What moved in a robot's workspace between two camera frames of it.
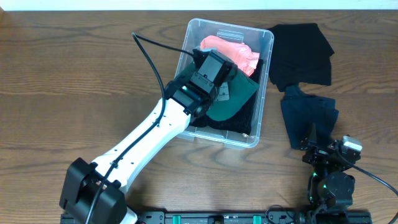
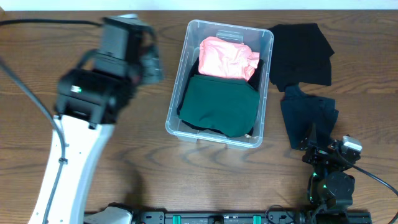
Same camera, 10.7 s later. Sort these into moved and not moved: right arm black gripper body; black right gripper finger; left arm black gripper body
Moved: left arm black gripper body
Not moved: right arm black gripper body; black right gripper finger
